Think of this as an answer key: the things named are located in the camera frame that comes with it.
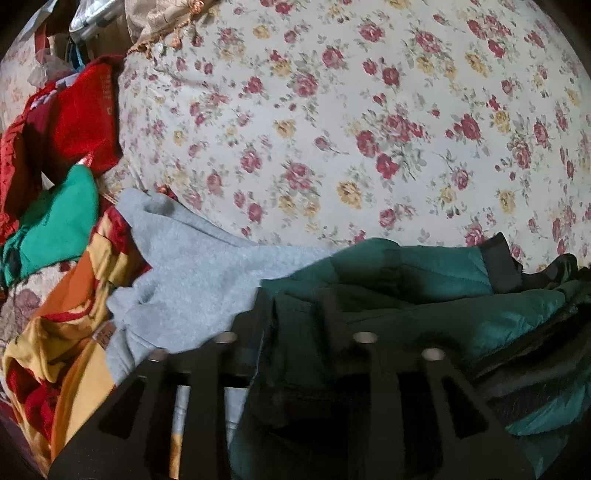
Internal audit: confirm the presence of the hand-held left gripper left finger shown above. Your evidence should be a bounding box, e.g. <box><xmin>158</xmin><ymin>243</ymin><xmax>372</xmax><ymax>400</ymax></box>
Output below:
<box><xmin>48</xmin><ymin>290</ymin><xmax>272</xmax><ymax>480</ymax></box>

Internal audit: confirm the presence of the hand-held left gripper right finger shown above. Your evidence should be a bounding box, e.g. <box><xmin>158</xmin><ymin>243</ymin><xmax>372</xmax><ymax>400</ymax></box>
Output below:
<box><xmin>322</xmin><ymin>294</ymin><xmax>539</xmax><ymax>480</ymax></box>

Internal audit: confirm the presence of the green quilted jacket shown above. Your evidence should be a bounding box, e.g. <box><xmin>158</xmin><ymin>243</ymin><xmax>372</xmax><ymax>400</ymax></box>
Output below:
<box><xmin>228</xmin><ymin>232</ymin><xmax>591</xmax><ymax>480</ymax></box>

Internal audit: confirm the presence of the grey fleece sweatshirt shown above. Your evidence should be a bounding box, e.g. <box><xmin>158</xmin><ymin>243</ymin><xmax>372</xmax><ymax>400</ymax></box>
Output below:
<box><xmin>105</xmin><ymin>188</ymin><xmax>335</xmax><ymax>386</ymax></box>

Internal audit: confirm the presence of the orange yellow red patterned blanket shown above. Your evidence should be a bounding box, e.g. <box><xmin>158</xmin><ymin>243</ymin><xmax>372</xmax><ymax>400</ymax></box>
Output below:
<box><xmin>0</xmin><ymin>207</ymin><xmax>155</xmax><ymax>478</ymax></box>

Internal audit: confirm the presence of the bright green cloth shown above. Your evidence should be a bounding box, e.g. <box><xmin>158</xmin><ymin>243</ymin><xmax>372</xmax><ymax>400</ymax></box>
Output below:
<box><xmin>2</xmin><ymin>165</ymin><xmax>101</xmax><ymax>288</ymax></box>

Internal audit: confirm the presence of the floral bedsheet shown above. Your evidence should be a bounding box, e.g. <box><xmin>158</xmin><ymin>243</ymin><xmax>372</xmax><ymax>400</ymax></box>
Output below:
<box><xmin>0</xmin><ymin>0</ymin><xmax>591</xmax><ymax>280</ymax></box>

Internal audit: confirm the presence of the red cloth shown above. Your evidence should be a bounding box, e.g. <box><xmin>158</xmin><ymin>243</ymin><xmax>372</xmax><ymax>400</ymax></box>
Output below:
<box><xmin>0</xmin><ymin>54</ymin><xmax>126</xmax><ymax>243</ymax></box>

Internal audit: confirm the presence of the beige satin pillow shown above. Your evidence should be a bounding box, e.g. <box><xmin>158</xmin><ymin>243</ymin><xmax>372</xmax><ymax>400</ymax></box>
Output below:
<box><xmin>131</xmin><ymin>0</ymin><xmax>225</xmax><ymax>55</ymax></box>

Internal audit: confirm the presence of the silver metal container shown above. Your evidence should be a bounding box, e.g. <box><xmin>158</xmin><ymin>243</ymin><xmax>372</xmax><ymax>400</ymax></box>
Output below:
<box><xmin>68</xmin><ymin>0</ymin><xmax>122</xmax><ymax>43</ymax></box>

